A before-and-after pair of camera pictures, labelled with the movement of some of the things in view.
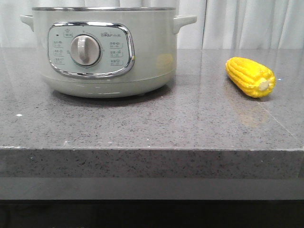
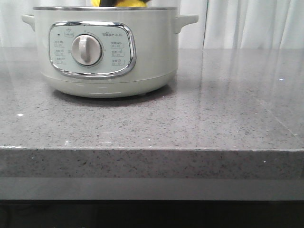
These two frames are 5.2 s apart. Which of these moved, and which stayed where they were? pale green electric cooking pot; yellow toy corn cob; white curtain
Moved: yellow toy corn cob
Stayed: white curtain; pale green electric cooking pot
